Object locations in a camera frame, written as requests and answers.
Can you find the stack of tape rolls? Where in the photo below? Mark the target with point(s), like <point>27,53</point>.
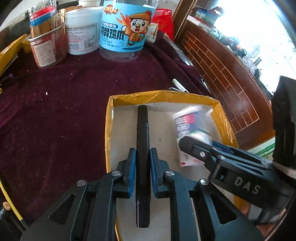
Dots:
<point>42,14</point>

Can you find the clear jar with red label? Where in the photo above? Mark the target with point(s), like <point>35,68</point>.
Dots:
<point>45,51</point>

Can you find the white plastic tub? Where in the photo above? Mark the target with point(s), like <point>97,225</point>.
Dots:
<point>81,32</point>

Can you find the maroon velvet tablecloth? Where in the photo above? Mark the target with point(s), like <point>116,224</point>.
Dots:
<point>57,115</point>

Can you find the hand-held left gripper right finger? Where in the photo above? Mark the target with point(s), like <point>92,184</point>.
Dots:
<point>153,171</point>

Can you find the clear jar with blue label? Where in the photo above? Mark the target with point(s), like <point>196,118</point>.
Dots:
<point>127,30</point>

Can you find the pale round container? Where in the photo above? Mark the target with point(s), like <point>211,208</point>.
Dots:
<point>89,2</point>

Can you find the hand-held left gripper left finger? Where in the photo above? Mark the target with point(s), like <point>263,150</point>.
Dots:
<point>132,171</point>

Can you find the black marker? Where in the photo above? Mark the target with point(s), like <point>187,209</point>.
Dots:
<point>143,129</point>

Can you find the white box with red print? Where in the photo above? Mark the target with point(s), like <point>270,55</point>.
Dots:
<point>189,160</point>

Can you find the white marker pen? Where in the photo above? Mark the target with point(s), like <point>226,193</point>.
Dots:
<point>179,85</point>

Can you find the red bag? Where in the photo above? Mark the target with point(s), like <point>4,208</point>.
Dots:
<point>163,20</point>

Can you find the green pipe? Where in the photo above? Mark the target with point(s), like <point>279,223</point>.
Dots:
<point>264,151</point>

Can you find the wooden brick-pattern cabinet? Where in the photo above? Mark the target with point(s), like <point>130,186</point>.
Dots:
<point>219,76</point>

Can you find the yellow-taped cardboard tray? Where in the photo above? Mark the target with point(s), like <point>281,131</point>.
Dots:
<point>124,139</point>

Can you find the colourful printed box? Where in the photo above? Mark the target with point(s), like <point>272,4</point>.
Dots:
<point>204,15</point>

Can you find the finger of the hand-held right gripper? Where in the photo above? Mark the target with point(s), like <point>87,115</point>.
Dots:
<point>223,147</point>
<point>196,150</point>

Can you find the long yellow-taped cardboard box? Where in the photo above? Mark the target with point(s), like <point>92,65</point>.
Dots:
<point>9,53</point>

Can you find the white green small box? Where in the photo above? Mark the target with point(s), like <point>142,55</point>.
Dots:
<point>152,32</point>

